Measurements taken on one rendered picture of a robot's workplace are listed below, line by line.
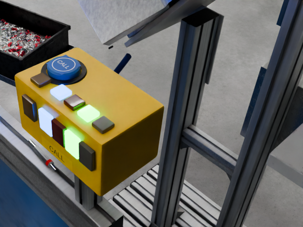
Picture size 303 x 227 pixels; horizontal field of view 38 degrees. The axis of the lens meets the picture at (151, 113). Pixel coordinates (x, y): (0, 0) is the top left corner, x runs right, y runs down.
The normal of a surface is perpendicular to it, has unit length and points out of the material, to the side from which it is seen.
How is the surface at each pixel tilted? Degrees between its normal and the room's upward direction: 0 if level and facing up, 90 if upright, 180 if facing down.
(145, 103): 0
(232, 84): 0
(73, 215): 90
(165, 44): 0
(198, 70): 90
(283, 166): 90
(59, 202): 90
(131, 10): 55
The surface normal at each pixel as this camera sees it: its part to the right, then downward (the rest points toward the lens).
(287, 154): 0.09, -0.75
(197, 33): 0.72, 0.50
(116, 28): -0.06, 0.11
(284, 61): -0.69, 0.43
